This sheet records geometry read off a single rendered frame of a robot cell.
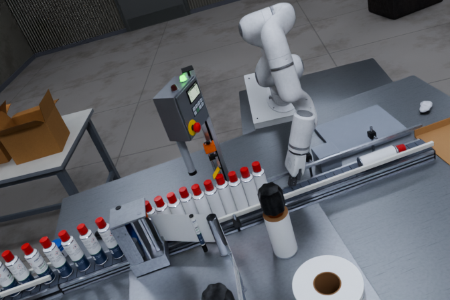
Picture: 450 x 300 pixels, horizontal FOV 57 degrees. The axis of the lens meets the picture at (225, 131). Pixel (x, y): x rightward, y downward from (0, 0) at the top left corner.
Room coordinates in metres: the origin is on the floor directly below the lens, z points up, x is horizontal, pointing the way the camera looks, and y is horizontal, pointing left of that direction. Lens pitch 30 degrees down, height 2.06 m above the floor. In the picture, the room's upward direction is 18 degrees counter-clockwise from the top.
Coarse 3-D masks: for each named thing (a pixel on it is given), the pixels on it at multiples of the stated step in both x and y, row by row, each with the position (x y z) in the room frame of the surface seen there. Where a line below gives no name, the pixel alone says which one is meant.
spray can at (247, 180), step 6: (246, 168) 1.34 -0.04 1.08; (246, 174) 1.32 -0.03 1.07; (246, 180) 1.32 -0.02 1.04; (252, 180) 1.32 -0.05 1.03; (246, 186) 1.31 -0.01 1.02; (252, 186) 1.32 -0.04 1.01; (246, 192) 1.32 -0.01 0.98; (252, 192) 1.31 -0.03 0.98; (246, 198) 1.33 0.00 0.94; (252, 198) 1.31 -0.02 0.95; (252, 204) 1.31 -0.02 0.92
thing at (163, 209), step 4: (156, 196) 1.34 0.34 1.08; (160, 196) 1.33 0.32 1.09; (156, 200) 1.32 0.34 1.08; (160, 200) 1.32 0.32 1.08; (156, 204) 1.32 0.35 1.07; (160, 204) 1.31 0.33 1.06; (164, 204) 1.32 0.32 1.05; (156, 208) 1.32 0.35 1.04; (160, 208) 1.31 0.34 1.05; (164, 208) 1.31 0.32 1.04; (168, 208) 1.32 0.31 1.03; (160, 212) 1.30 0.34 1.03; (164, 212) 1.30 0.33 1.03; (168, 212) 1.31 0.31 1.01
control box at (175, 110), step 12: (168, 84) 1.45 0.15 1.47; (180, 84) 1.42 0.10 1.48; (156, 96) 1.38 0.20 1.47; (168, 96) 1.35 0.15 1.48; (180, 96) 1.35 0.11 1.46; (168, 108) 1.35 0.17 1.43; (180, 108) 1.33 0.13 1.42; (204, 108) 1.45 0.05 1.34; (168, 120) 1.36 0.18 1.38; (180, 120) 1.33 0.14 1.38; (192, 120) 1.36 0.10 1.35; (204, 120) 1.43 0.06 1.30; (168, 132) 1.37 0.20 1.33; (180, 132) 1.34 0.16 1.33; (192, 132) 1.34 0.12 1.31
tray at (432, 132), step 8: (448, 120) 1.52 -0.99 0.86; (424, 128) 1.51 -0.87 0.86; (432, 128) 1.51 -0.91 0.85; (440, 128) 1.51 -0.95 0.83; (448, 128) 1.50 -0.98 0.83; (416, 136) 1.51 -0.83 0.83; (424, 136) 1.49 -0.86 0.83; (432, 136) 1.48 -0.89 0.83; (440, 136) 1.46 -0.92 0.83; (448, 136) 1.44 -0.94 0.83; (440, 144) 1.41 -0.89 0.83; (448, 144) 1.39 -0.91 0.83; (440, 152) 1.36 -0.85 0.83; (448, 152) 1.34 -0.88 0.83; (448, 160) 1.30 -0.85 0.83
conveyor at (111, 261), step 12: (408, 144) 1.42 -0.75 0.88; (420, 144) 1.39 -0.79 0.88; (408, 156) 1.34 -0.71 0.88; (348, 168) 1.39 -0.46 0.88; (372, 168) 1.34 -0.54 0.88; (312, 180) 1.39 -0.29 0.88; (288, 192) 1.36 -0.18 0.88; (312, 192) 1.31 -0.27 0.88; (240, 216) 1.31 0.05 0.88; (108, 252) 1.35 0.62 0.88; (108, 264) 1.28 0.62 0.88; (60, 276) 1.30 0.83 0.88; (72, 276) 1.28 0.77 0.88
